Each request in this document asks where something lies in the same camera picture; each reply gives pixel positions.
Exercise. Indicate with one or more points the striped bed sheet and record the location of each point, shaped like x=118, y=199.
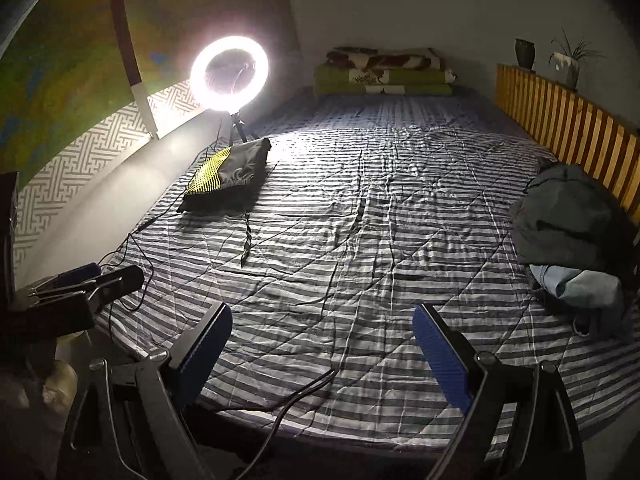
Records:
x=375, y=235

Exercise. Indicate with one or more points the cream fuzzy cloth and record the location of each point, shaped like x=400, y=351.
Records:
x=60, y=375

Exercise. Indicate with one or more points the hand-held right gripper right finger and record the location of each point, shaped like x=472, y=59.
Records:
x=442, y=355

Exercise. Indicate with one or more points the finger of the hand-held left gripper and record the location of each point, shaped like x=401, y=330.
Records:
x=122, y=282
x=77, y=274

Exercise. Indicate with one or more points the potted plant in white pot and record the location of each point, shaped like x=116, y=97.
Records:
x=567, y=75

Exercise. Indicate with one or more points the folded black garment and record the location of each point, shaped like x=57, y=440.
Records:
x=220, y=205

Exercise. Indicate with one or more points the dark ceramic vase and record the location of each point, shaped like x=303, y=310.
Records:
x=525, y=54

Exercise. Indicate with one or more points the wooden slatted bed rail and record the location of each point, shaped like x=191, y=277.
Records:
x=565, y=115

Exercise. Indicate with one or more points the light blue jeans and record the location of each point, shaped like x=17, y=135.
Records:
x=585, y=285

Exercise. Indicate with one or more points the dark green jacket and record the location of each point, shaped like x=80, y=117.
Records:
x=565, y=215

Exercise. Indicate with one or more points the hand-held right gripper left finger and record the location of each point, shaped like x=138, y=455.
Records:
x=202, y=355

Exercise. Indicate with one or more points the green and yellow wall painting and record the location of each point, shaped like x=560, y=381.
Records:
x=65, y=85

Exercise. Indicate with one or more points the grey side ledge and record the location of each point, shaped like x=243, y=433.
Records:
x=125, y=185

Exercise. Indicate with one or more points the black and yellow sports garment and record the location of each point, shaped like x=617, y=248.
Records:
x=205, y=177

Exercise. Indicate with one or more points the brown and white curved pole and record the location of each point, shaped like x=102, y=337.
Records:
x=117, y=25

